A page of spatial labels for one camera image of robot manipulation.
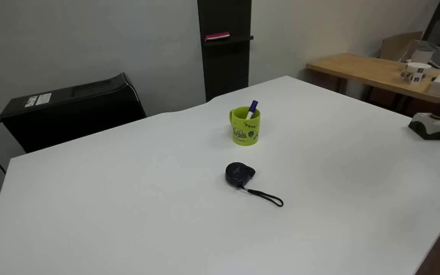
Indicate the black marker pen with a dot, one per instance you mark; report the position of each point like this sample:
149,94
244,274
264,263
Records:
252,108

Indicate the yellow-green mug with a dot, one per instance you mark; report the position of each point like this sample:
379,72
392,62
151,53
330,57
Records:
243,135

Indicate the tall black cabinet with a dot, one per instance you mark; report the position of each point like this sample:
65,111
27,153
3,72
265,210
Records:
224,66

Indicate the pink book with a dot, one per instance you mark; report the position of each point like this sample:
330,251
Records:
217,37

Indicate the black computer case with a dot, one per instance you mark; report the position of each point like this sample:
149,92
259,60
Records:
71,115

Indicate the wooden side table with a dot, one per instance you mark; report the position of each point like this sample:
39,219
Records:
362,69

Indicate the cardboard box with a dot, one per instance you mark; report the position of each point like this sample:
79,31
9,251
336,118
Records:
397,46

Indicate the small white printed box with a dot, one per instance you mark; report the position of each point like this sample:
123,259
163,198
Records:
415,72

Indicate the grey and black device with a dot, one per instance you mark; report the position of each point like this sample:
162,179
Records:
432,126

